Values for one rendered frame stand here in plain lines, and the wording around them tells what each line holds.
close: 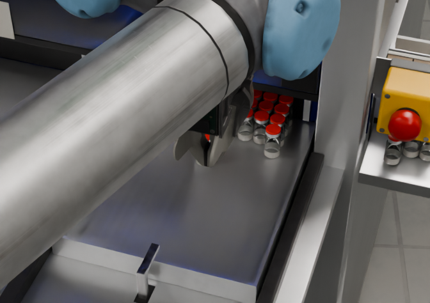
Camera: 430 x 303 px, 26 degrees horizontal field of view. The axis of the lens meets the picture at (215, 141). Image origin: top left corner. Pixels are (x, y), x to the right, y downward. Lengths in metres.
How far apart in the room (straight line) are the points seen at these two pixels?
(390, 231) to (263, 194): 1.22
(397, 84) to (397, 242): 1.25
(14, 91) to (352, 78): 0.52
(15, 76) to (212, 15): 0.89
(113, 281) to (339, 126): 0.35
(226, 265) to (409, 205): 1.39
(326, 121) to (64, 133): 0.75
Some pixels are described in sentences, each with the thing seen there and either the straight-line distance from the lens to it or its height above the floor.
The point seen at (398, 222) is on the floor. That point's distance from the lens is 2.44.
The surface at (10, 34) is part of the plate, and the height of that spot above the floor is 1.00.
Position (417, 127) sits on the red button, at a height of 1.00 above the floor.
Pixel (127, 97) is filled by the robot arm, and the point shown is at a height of 1.42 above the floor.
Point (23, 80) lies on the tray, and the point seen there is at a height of 0.88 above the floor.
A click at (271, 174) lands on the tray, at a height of 0.88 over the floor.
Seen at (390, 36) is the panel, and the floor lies 0.88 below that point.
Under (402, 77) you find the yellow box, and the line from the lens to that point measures 1.19.
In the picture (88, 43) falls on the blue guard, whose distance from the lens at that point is 1.28.
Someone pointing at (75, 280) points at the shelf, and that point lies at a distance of 1.14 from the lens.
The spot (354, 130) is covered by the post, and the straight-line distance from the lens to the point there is 1.23.
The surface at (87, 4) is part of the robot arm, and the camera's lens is 0.68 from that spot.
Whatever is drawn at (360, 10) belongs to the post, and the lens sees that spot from 1.12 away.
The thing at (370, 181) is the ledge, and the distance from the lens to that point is 1.28.
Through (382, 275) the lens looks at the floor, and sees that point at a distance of 2.32.
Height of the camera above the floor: 1.75
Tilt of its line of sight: 42 degrees down
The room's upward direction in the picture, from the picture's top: straight up
